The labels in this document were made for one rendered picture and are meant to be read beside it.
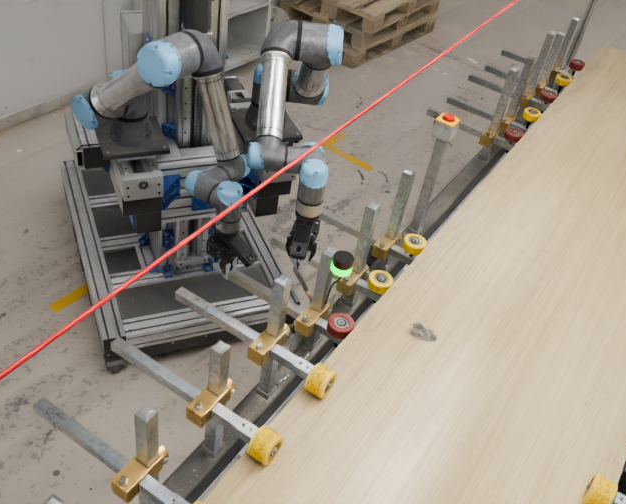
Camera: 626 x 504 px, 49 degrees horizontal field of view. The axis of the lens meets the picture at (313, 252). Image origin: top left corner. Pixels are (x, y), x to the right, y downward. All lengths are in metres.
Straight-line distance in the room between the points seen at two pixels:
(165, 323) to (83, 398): 0.44
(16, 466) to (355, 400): 1.44
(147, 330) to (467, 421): 1.45
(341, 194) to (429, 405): 2.35
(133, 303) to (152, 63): 1.34
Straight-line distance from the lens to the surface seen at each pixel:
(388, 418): 1.90
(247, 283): 2.21
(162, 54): 1.96
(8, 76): 4.45
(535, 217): 2.76
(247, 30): 5.38
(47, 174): 4.16
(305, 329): 2.11
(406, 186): 2.37
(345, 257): 1.98
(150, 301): 3.06
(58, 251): 3.64
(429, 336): 2.11
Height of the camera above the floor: 2.40
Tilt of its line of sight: 41 degrees down
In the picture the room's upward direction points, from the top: 10 degrees clockwise
